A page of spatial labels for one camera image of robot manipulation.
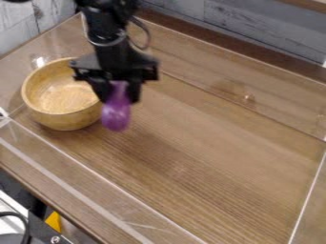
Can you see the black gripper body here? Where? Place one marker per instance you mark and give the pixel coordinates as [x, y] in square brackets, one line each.
[114, 60]

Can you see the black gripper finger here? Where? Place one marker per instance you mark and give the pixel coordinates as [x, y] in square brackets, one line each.
[133, 91]
[101, 88]

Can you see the purple toy eggplant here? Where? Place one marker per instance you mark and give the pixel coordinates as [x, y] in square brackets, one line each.
[116, 108]

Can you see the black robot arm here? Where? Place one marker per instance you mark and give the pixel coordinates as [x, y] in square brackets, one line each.
[106, 18]

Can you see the brown wooden bowl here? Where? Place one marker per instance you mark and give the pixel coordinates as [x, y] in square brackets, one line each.
[60, 103]

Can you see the yellow black device bottom left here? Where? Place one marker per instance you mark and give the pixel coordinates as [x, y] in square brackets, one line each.
[44, 231]

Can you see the clear acrylic tray wall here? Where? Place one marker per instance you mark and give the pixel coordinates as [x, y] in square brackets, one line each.
[98, 207]

